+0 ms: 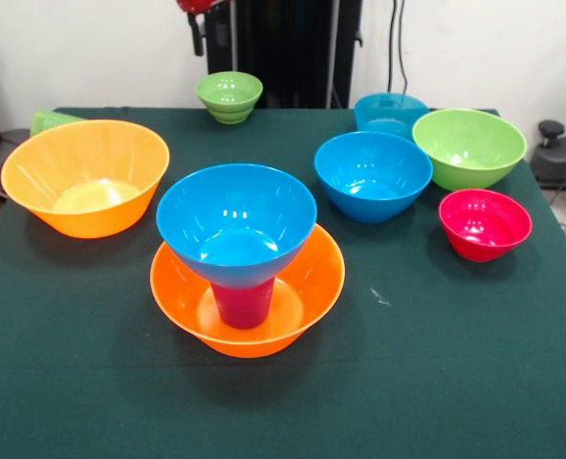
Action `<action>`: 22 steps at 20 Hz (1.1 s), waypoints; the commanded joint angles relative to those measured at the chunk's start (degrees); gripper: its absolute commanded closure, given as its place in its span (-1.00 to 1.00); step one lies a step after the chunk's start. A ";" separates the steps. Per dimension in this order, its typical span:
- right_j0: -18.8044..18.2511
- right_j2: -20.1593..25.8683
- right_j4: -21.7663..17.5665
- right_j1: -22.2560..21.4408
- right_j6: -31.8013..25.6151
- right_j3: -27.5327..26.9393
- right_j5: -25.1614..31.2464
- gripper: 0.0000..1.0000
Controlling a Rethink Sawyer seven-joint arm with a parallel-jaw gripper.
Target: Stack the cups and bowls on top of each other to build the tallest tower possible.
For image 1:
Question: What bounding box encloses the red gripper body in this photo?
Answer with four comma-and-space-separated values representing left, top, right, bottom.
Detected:
176, 0, 225, 15

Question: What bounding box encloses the dark green table cloth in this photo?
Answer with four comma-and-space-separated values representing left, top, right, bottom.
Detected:
0, 106, 566, 459

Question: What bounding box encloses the large orange plastic bowl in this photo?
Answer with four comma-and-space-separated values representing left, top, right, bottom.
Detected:
0, 119, 171, 239
149, 223, 347, 360

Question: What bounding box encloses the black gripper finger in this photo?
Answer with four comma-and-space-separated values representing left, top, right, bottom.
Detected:
188, 12, 206, 57

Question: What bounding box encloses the large green plastic bowl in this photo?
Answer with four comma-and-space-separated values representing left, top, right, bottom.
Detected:
411, 108, 529, 191

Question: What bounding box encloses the black stand base with knob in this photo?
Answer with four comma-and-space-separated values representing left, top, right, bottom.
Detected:
531, 119, 566, 192

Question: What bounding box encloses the small pink plastic bowl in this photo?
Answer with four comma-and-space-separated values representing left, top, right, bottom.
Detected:
438, 188, 533, 264

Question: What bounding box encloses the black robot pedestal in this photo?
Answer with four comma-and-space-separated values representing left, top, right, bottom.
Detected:
197, 0, 364, 110

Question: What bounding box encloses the black hanging cable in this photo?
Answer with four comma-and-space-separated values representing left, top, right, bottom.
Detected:
390, 0, 409, 97

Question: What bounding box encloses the small green plastic bowl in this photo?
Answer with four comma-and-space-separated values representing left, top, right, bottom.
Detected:
195, 71, 264, 125

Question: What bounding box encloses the blue plastic bowl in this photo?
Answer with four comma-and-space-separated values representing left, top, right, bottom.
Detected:
156, 163, 318, 290
314, 131, 434, 225

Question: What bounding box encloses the purple plastic cup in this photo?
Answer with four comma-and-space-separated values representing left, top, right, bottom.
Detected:
209, 278, 275, 330

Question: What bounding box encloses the small translucent blue bowl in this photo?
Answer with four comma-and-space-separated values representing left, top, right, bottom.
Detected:
353, 92, 430, 142

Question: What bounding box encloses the green plastic cup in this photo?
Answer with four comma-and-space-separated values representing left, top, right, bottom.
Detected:
29, 109, 86, 138

